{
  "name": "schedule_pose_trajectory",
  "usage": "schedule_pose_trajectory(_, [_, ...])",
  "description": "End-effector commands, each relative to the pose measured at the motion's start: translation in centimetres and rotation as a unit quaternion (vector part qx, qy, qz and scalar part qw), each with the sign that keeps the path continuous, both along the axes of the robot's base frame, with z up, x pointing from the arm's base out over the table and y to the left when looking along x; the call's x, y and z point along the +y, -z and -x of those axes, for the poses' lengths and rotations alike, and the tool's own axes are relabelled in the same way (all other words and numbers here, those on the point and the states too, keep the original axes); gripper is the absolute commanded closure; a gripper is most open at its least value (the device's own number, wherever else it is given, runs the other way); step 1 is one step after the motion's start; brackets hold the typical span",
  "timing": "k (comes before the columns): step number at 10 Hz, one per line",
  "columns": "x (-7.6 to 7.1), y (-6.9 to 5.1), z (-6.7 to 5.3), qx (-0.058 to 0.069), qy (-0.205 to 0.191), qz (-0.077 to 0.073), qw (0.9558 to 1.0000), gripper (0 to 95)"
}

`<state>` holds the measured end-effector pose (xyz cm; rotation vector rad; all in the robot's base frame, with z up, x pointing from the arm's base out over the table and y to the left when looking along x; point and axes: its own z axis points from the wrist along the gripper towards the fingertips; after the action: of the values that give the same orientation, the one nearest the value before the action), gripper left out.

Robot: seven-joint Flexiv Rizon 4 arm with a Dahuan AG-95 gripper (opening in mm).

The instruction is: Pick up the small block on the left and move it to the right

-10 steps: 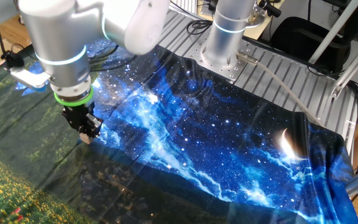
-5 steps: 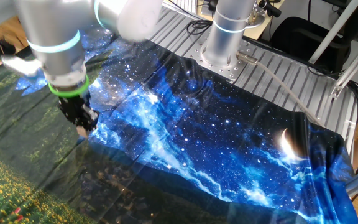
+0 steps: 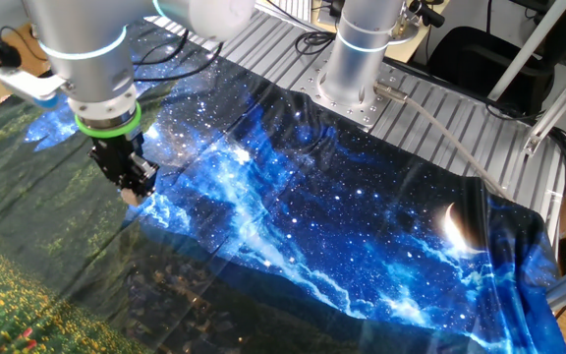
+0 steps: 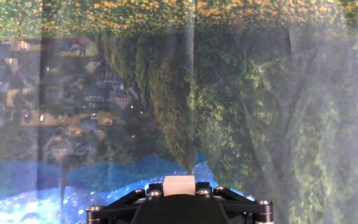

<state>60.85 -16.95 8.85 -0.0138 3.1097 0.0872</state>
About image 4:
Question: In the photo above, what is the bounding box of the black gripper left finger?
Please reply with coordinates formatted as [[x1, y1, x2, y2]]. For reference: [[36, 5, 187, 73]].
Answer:
[[85, 182, 164, 224]]

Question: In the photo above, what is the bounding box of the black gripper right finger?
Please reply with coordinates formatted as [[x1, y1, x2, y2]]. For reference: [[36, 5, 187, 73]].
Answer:
[[195, 182, 274, 224]]

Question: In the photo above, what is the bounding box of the galaxy and landscape printed cloth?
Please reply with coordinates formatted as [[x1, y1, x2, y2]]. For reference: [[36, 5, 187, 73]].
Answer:
[[0, 0, 358, 224]]

